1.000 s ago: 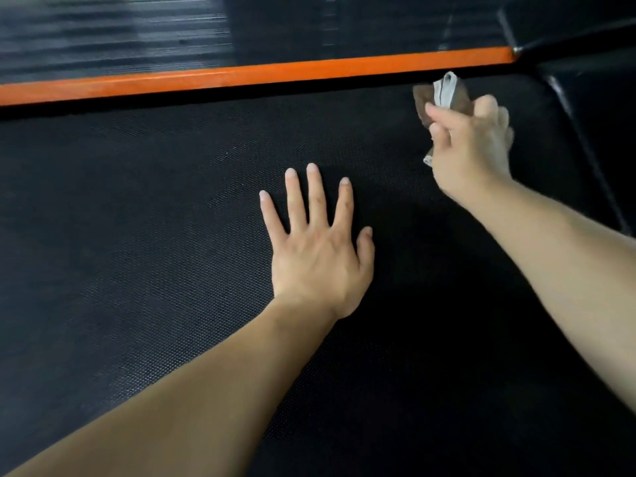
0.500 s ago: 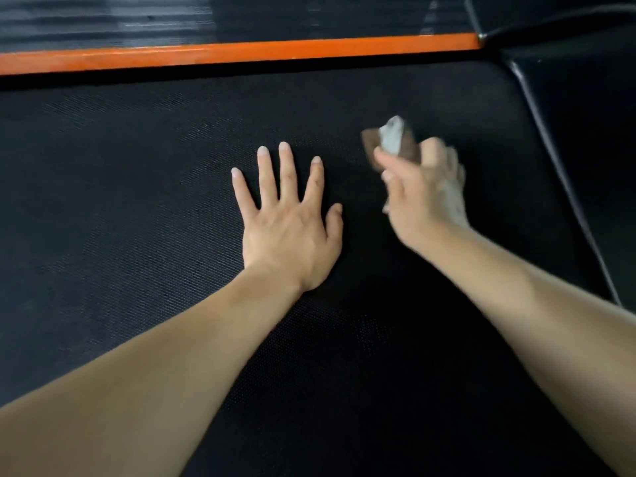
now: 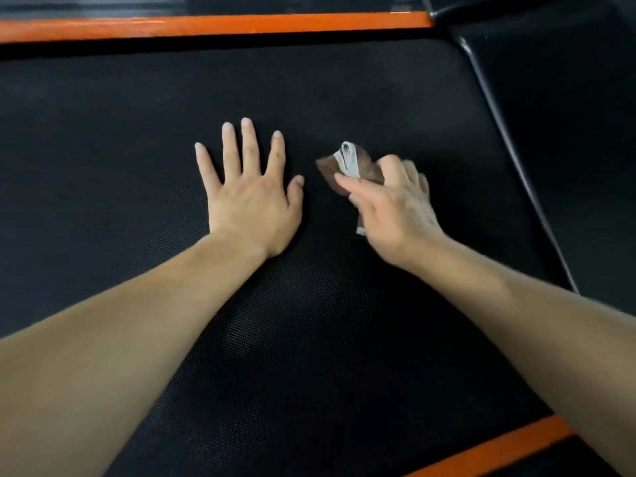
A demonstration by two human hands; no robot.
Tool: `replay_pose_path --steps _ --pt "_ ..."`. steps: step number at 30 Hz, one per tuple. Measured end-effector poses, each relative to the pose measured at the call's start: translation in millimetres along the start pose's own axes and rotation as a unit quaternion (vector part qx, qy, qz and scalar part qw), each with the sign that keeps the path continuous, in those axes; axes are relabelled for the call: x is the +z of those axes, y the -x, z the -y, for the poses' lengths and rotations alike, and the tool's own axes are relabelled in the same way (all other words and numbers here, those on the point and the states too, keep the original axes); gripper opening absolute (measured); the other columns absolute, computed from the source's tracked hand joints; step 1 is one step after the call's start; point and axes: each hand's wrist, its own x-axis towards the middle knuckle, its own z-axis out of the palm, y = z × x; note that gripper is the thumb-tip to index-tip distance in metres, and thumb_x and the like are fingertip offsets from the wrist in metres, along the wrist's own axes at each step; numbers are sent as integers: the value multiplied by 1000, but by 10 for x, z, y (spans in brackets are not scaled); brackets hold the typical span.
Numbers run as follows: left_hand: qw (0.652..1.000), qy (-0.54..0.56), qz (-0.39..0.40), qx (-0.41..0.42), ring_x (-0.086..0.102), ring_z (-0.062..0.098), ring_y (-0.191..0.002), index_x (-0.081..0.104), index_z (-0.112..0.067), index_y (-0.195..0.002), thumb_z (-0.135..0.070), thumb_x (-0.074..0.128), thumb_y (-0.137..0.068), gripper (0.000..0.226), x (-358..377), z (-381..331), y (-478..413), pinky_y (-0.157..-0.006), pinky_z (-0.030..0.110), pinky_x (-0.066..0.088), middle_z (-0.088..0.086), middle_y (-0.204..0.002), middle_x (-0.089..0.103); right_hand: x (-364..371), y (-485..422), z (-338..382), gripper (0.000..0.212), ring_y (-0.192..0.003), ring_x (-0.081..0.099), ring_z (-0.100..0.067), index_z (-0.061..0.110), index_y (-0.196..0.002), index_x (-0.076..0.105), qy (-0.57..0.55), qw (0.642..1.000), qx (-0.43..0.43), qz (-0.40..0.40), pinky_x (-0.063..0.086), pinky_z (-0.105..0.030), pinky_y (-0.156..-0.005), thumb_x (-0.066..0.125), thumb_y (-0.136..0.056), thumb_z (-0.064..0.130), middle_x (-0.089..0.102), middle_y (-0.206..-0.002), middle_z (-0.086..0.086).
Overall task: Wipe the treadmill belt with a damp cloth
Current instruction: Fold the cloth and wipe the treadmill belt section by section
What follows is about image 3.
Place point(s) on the person's right forearm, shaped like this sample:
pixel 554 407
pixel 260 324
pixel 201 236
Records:
pixel 536 337

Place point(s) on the person's left forearm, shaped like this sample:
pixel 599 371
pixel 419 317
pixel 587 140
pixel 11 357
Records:
pixel 99 352

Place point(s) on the person's right hand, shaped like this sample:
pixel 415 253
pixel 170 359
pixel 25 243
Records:
pixel 397 223

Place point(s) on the brown and grey cleaning cloth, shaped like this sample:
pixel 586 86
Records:
pixel 348 163

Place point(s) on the person's left hand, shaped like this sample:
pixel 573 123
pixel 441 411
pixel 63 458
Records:
pixel 253 208

